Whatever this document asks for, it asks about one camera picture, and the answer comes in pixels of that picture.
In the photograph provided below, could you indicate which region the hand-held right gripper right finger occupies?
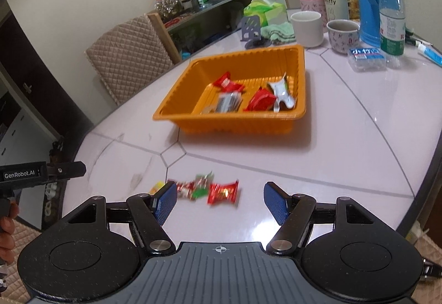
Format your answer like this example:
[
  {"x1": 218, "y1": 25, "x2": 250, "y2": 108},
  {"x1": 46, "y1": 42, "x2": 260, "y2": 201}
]
[{"x1": 263, "y1": 182, "x2": 380, "y2": 255}]

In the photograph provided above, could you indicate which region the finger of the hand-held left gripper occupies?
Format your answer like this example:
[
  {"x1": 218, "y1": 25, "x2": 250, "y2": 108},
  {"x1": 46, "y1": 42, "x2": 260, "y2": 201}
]
[{"x1": 47, "y1": 161, "x2": 87, "y2": 182}]

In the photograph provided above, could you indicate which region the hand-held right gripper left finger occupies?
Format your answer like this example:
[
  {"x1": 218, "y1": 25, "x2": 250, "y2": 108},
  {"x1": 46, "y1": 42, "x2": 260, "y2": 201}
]
[{"x1": 64, "y1": 181, "x2": 178, "y2": 255}]

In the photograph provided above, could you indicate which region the small red candy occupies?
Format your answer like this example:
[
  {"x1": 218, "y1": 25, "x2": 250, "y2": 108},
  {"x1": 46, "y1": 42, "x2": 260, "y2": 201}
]
[{"x1": 176, "y1": 181, "x2": 197, "y2": 199}]

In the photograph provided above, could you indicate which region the orange plastic tray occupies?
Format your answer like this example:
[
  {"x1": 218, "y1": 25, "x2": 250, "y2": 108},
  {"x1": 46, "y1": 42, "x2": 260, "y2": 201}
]
[{"x1": 153, "y1": 44, "x2": 307, "y2": 135}]

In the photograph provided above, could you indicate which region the large red snack packet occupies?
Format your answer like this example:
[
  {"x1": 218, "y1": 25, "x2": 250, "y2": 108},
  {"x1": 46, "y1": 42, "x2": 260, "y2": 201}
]
[{"x1": 243, "y1": 88, "x2": 277, "y2": 112}]

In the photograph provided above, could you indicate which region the dark clear snack packet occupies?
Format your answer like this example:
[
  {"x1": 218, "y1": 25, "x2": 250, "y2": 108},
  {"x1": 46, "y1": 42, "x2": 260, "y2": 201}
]
[{"x1": 214, "y1": 91, "x2": 244, "y2": 113}]

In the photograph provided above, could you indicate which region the silver green snack packet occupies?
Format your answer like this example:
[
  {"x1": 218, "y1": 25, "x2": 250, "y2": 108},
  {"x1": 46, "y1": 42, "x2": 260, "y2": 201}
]
[{"x1": 267, "y1": 72, "x2": 298, "y2": 113}]

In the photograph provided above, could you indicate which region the red wafer packet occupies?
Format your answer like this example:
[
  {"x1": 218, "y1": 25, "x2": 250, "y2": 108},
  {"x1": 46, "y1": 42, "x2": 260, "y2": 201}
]
[{"x1": 212, "y1": 72, "x2": 246, "y2": 92}]

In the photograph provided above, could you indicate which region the person's left hand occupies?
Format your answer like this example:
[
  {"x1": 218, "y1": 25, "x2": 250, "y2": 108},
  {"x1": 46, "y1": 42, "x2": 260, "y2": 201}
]
[{"x1": 0, "y1": 202, "x2": 20, "y2": 261}]

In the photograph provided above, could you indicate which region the beige quilted chair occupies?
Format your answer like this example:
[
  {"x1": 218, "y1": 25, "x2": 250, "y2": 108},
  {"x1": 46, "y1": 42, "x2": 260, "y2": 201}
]
[
  {"x1": 0, "y1": 218, "x2": 44, "y2": 304},
  {"x1": 416, "y1": 231, "x2": 442, "y2": 279},
  {"x1": 85, "y1": 13, "x2": 175, "y2": 106}
]

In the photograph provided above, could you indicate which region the dark wooden cabinet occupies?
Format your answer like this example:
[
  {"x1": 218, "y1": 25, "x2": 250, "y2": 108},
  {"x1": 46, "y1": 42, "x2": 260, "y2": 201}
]
[{"x1": 0, "y1": 0, "x2": 94, "y2": 166}]

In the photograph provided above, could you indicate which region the green cloth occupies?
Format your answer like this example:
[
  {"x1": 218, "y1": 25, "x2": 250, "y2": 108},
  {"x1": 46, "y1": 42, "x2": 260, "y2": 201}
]
[{"x1": 261, "y1": 22, "x2": 297, "y2": 44}]

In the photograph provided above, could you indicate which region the white mug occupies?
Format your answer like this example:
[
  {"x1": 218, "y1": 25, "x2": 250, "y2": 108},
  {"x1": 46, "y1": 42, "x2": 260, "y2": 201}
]
[{"x1": 290, "y1": 10, "x2": 325, "y2": 48}]

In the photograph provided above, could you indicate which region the grey phone stand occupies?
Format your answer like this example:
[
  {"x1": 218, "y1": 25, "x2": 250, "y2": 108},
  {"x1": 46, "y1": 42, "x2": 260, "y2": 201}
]
[{"x1": 239, "y1": 15, "x2": 263, "y2": 49}]

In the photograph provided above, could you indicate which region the patterned ceramic cup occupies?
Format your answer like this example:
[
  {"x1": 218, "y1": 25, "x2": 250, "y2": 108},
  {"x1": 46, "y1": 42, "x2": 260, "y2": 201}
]
[{"x1": 326, "y1": 19, "x2": 361, "y2": 54}]

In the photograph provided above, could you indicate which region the green tissue box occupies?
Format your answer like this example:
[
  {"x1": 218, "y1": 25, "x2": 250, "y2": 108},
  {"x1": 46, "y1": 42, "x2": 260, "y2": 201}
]
[{"x1": 244, "y1": 0, "x2": 289, "y2": 27}]

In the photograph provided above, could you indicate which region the clear jar with orange lid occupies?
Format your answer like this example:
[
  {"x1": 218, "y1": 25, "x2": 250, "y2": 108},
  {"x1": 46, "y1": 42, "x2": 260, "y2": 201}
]
[{"x1": 154, "y1": 0, "x2": 182, "y2": 18}]

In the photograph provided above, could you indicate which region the wooden shelf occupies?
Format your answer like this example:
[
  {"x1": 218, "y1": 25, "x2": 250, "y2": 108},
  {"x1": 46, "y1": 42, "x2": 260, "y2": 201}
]
[{"x1": 147, "y1": 0, "x2": 287, "y2": 63}]

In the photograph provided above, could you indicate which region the pink lidded cup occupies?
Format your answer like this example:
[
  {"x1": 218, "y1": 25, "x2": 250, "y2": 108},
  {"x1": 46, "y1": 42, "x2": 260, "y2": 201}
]
[{"x1": 296, "y1": 0, "x2": 327, "y2": 22}]

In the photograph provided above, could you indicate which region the clear water bottle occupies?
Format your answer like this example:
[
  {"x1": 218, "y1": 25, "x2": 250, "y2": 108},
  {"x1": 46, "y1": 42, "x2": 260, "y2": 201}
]
[{"x1": 379, "y1": 0, "x2": 406, "y2": 58}]

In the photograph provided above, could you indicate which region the blue white tube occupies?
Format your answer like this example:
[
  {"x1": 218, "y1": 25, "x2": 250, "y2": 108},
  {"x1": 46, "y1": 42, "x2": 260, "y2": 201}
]
[{"x1": 416, "y1": 42, "x2": 442, "y2": 66}]

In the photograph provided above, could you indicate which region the black pen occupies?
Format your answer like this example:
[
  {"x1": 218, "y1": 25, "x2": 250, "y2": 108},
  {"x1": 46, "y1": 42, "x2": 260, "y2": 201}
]
[{"x1": 406, "y1": 28, "x2": 432, "y2": 47}]

